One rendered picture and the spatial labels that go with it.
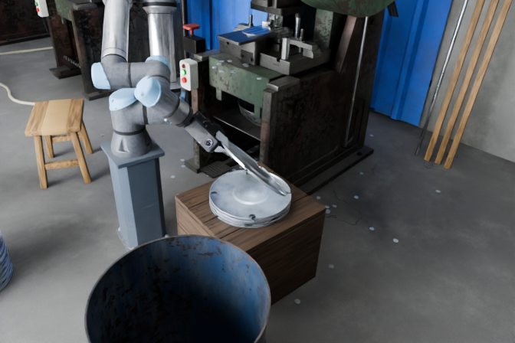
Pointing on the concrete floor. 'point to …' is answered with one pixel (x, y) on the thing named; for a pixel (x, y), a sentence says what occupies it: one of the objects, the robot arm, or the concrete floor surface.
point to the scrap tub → (180, 295)
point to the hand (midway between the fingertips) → (227, 148)
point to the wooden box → (264, 236)
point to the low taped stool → (44, 127)
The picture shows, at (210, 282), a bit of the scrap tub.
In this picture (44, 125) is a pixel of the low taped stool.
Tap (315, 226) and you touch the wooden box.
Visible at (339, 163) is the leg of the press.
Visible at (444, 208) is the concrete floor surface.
